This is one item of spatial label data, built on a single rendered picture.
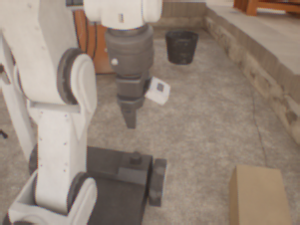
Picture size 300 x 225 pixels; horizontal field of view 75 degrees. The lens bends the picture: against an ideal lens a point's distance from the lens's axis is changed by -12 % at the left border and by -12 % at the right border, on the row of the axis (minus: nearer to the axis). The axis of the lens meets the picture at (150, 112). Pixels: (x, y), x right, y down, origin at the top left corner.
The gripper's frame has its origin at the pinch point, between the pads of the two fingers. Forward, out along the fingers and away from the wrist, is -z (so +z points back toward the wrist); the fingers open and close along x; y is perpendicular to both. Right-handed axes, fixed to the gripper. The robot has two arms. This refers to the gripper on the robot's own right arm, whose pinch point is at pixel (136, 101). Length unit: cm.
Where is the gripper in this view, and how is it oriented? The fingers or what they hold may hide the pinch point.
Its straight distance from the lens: 51.3
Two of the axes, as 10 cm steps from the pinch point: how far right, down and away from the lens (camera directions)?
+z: -0.4, -6.8, -7.3
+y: -9.8, -1.1, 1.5
